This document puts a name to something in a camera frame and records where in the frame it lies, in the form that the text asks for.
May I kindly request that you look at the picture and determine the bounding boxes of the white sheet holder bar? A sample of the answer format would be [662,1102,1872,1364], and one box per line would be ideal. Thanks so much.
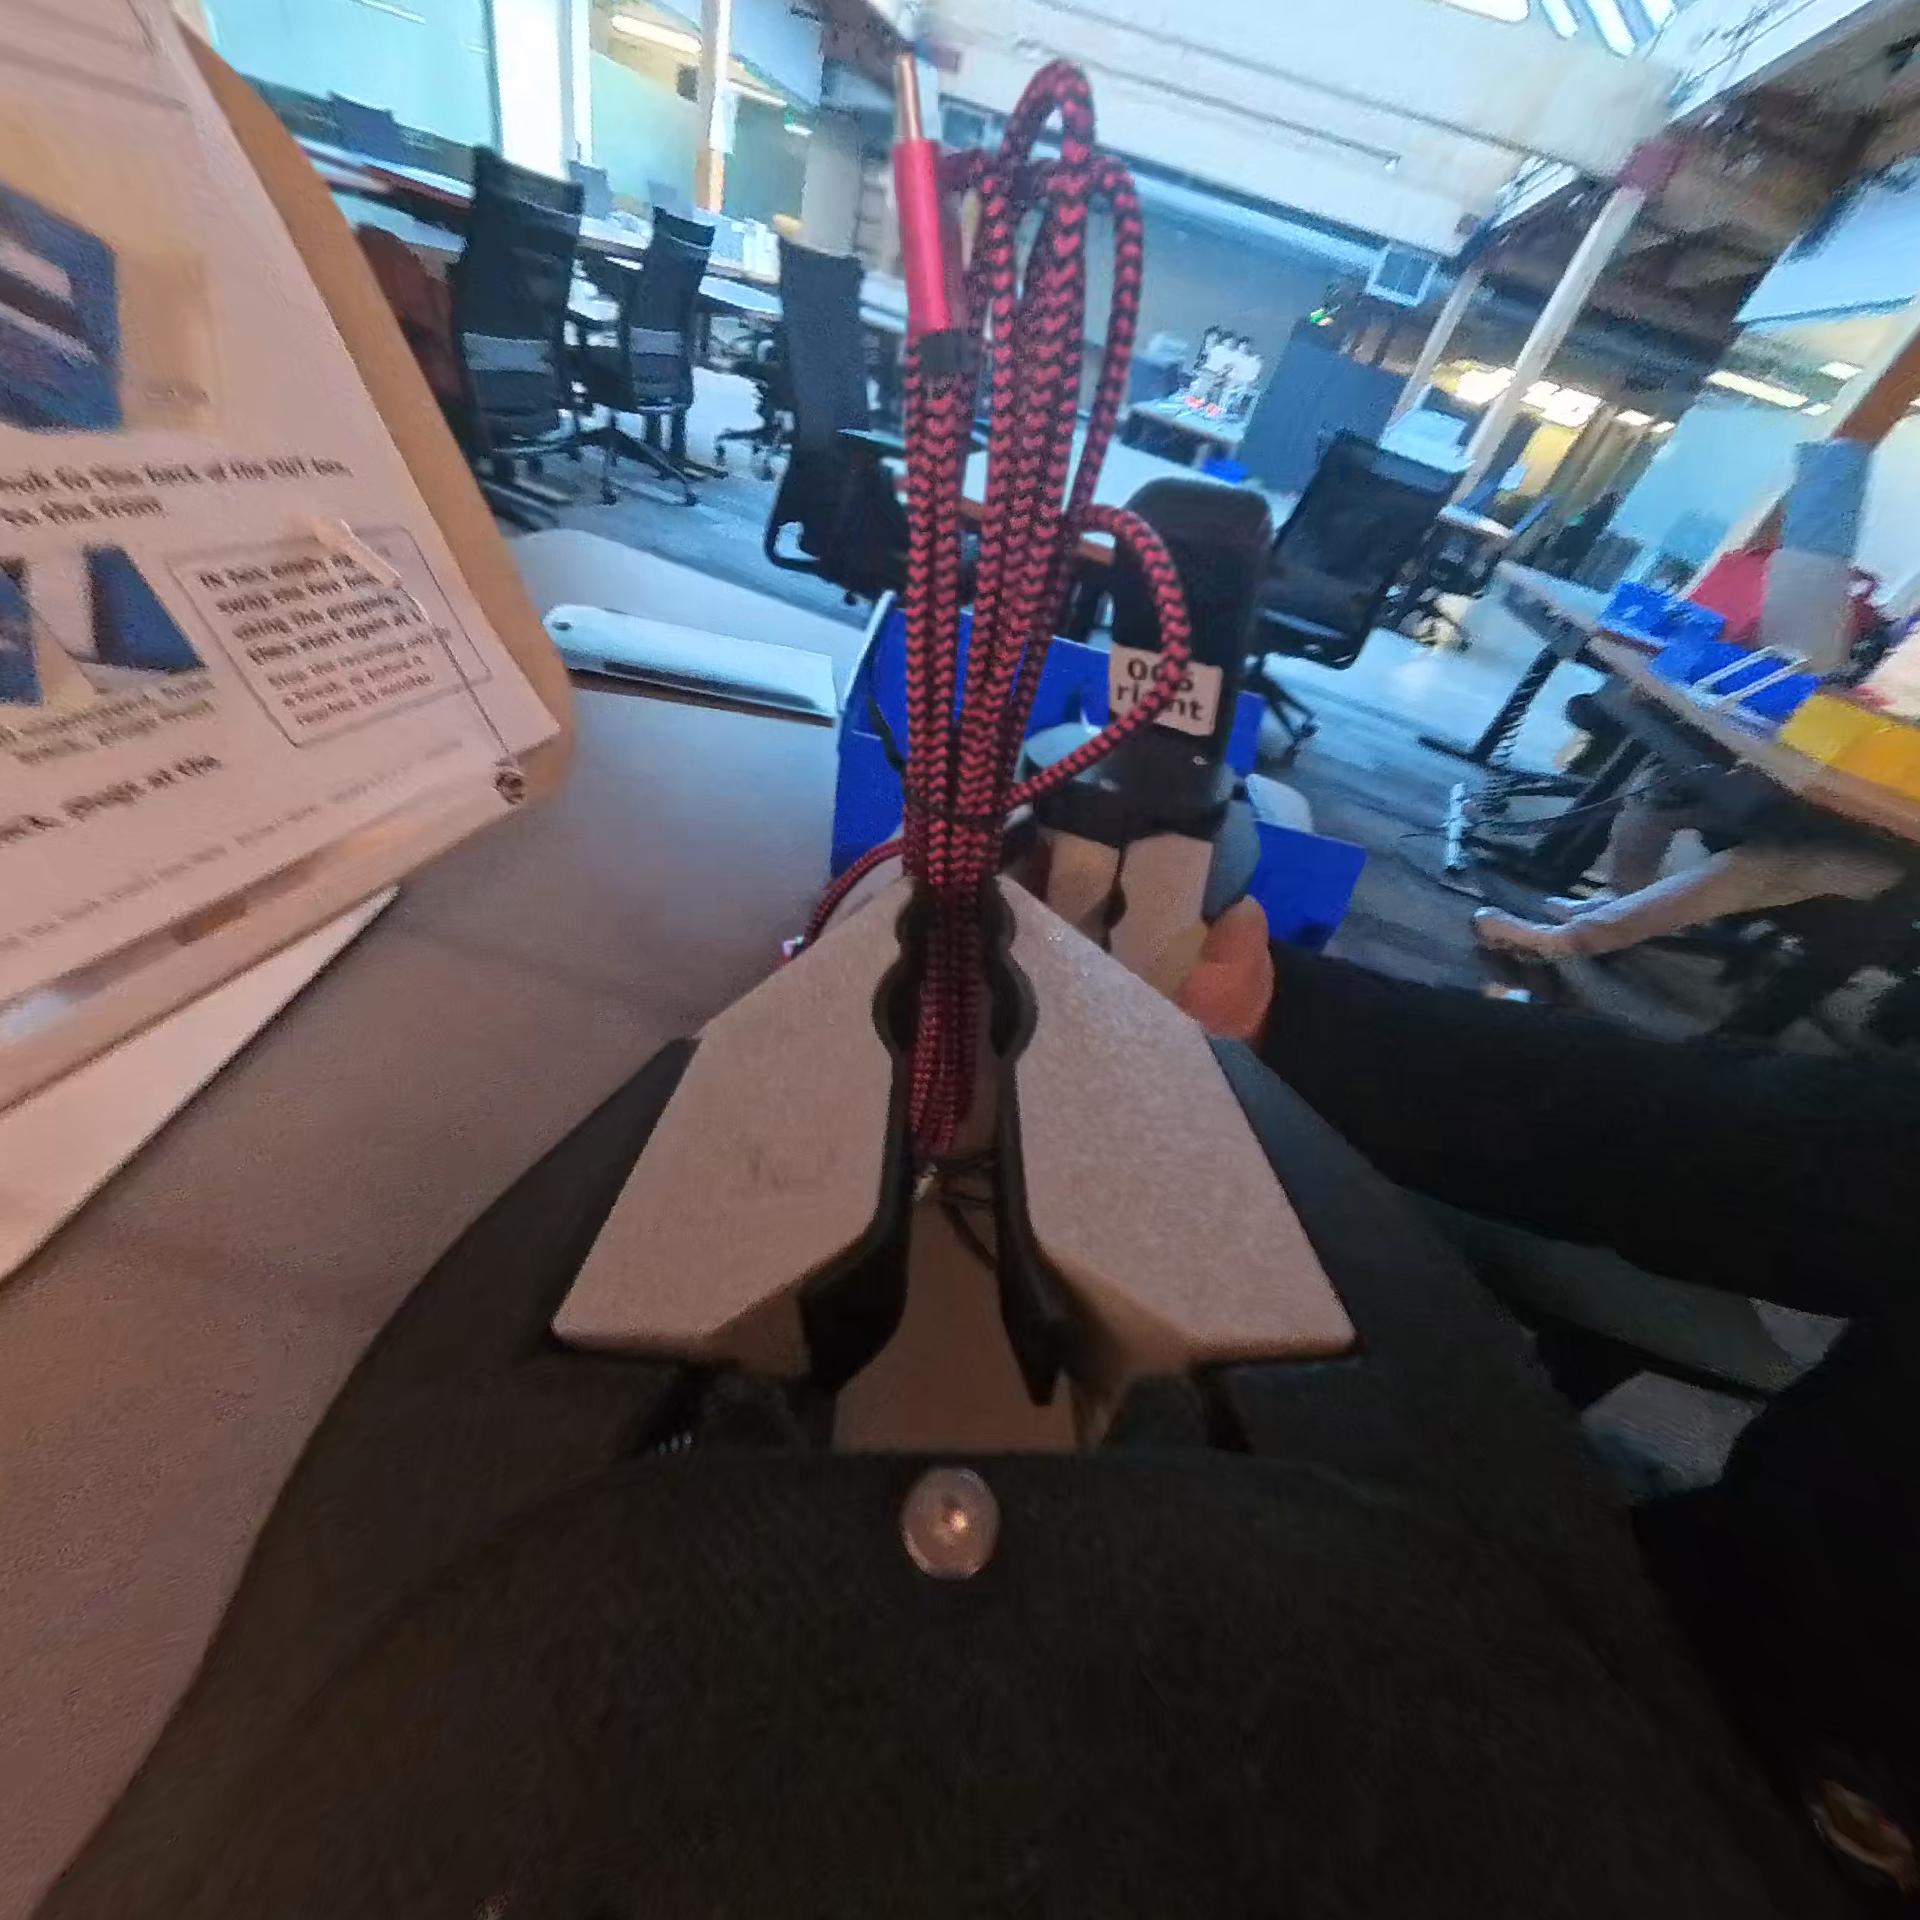
[0,760,531,1107]

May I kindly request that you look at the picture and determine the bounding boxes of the red black braided cable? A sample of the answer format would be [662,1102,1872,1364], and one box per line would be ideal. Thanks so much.
[800,53,1199,1162]

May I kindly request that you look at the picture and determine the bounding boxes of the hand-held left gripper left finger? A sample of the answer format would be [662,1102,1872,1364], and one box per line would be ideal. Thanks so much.
[551,878,918,1395]

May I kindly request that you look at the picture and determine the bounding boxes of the blue bin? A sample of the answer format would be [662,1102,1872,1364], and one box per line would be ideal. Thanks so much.
[828,597,1371,958]

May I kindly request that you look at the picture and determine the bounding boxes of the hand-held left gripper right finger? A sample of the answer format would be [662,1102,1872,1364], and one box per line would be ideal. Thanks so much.
[1001,878,1360,1407]

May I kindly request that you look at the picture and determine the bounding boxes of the printed instruction sheet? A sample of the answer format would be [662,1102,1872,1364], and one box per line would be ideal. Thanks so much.
[0,0,567,965]

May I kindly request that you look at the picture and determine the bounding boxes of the long wooden worktable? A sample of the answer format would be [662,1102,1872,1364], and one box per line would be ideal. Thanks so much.
[1497,559,1920,845]

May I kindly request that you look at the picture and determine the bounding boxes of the black office chair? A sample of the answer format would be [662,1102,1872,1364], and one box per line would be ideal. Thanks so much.
[1248,430,1467,741]
[449,146,590,515]
[762,238,921,605]
[575,207,722,507]

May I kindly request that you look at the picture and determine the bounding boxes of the person's right forearm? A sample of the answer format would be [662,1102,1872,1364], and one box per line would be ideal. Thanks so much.
[1258,941,1920,1325]

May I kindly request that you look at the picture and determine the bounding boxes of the person's right hand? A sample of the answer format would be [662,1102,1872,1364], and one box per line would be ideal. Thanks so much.
[1176,895,1280,1047]

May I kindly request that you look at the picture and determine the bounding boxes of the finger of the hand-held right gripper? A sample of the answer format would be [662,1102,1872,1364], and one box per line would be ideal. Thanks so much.
[1113,837,1217,994]
[1040,829,1123,941]

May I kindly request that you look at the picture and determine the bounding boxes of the white stand base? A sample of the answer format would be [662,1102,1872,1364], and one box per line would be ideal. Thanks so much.
[0,882,403,1280]

